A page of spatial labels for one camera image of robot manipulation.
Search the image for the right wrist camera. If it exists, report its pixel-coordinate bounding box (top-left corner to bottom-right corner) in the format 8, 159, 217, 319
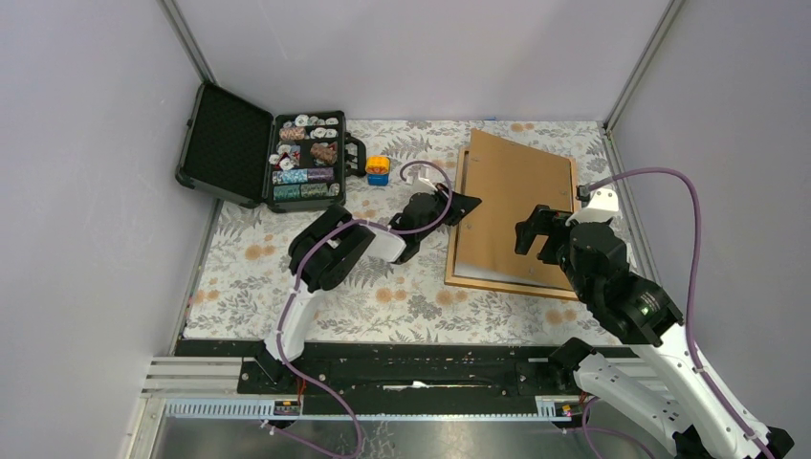
564, 186, 620, 227

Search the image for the photo print of window plant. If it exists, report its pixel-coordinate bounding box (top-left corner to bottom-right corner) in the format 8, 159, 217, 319
453, 262, 543, 287

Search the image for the purple poker chip stack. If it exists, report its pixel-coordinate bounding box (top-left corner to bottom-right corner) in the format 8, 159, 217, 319
306, 167, 335, 183

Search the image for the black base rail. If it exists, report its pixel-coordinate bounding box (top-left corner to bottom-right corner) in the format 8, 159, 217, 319
174, 339, 679, 420

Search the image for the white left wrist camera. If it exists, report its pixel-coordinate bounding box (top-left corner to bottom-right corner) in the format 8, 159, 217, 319
405, 169, 447, 194

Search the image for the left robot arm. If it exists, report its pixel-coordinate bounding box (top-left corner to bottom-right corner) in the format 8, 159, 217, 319
255, 185, 482, 393

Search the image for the floral patterned table mat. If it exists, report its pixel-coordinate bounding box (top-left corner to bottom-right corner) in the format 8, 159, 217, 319
183, 120, 618, 346

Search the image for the yellow and blue toy block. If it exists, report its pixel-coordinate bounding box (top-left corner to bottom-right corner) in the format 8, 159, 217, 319
364, 155, 391, 186

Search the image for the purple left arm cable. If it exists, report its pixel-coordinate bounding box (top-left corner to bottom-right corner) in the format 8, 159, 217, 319
259, 159, 455, 459

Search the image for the orange poker chip roll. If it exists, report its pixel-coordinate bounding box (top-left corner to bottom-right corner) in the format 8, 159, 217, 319
310, 143, 338, 165

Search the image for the green poker chip stack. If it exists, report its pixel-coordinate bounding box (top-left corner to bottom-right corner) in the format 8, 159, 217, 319
273, 185, 301, 203

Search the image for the wooden picture frame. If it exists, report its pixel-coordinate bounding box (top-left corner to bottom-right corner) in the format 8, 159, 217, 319
443, 146, 582, 303

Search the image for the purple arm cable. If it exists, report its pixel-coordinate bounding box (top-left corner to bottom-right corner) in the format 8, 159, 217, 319
563, 166, 778, 459
259, 159, 455, 459

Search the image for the cyan poker chip stack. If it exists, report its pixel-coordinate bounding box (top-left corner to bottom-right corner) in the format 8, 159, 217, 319
272, 169, 308, 186

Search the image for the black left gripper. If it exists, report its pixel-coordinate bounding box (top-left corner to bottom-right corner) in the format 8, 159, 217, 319
416, 184, 480, 242

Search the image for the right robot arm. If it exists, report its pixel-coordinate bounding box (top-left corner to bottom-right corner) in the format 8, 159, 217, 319
515, 205, 794, 458

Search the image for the black poker chip case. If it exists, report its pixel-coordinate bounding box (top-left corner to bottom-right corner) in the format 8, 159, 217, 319
175, 83, 366, 213

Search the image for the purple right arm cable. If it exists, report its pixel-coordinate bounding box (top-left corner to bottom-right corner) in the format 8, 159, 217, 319
563, 166, 778, 459

